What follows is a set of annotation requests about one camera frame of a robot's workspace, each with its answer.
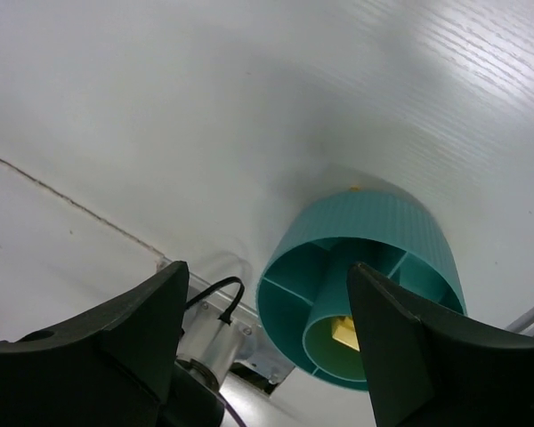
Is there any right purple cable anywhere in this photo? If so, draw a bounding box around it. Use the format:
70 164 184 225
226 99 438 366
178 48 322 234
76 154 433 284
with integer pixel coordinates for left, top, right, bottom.
220 395 250 427

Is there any long yellow lego brick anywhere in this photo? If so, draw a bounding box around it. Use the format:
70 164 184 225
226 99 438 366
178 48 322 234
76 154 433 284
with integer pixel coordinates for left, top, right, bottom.
331 316 360 351

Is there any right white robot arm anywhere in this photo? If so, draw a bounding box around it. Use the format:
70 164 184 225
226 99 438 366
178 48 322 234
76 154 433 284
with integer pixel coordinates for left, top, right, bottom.
0 262 534 426

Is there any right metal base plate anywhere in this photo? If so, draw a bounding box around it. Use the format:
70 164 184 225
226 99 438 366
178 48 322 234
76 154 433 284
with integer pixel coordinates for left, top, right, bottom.
177 290 295 386

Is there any teal divided round container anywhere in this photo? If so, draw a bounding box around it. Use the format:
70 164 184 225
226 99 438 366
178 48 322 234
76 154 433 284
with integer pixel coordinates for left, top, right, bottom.
256 189 467 391

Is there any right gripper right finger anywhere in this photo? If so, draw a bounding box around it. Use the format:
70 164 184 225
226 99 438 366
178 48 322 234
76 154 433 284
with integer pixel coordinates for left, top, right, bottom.
347 263 534 426

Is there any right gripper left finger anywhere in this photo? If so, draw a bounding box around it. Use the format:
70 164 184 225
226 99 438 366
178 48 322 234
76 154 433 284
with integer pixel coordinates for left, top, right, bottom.
0 262 189 426

